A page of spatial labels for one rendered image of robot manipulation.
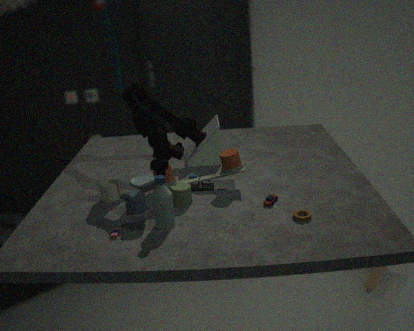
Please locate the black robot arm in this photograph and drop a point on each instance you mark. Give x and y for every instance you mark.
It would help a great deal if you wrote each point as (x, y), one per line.
(155, 129)

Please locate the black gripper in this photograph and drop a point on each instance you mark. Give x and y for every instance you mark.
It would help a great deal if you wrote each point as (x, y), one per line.
(160, 164)

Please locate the orange cylinder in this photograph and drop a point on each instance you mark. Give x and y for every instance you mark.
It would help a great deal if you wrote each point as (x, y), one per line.
(230, 159)
(168, 174)

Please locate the cream balance beam with round pans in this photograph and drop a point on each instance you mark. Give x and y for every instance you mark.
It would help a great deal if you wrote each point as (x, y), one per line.
(197, 183)

